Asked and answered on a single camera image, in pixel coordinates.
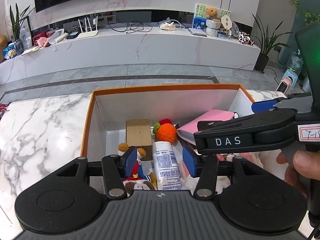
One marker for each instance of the person right hand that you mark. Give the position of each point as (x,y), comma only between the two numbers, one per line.
(306,164)

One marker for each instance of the brown plush toy sailor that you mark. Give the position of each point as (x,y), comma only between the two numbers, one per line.
(135,179)

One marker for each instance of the brown gourd vase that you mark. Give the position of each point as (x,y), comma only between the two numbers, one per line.
(3,45)

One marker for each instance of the red feather toy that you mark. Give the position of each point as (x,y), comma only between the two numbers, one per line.
(3,108)

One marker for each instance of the pink wallet case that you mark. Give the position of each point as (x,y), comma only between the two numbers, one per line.
(203,122)

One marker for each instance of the water bottle dispenser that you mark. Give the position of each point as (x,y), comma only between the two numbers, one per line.
(295,62)

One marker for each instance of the teddy bear in pots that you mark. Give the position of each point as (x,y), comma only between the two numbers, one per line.
(213,24)

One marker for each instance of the white wifi router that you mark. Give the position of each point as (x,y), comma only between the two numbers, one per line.
(88,30)

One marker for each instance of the orange crochet fruit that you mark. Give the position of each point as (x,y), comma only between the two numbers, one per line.
(164,130)

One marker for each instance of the brown cardboard box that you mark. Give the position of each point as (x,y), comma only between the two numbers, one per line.
(138,133)

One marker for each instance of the large orange storage box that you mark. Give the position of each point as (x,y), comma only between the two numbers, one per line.
(109,110)

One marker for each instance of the potted plant right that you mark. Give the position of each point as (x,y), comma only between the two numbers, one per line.
(267,42)

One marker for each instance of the white power strip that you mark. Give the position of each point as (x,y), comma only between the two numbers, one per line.
(167,26)

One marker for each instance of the white tablet device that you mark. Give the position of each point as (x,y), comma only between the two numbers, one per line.
(58,36)

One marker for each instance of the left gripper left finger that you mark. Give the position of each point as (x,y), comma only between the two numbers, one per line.
(115,168)

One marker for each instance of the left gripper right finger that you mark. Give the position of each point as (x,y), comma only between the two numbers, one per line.
(203,167)

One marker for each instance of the glass vase plant left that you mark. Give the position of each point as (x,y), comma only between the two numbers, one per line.
(17,20)

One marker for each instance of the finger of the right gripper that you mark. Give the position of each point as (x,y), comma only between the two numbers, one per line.
(300,105)

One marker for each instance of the white lotion tube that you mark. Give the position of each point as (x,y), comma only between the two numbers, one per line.
(165,166)

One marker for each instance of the green painted picture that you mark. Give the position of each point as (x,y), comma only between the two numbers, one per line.
(199,20)

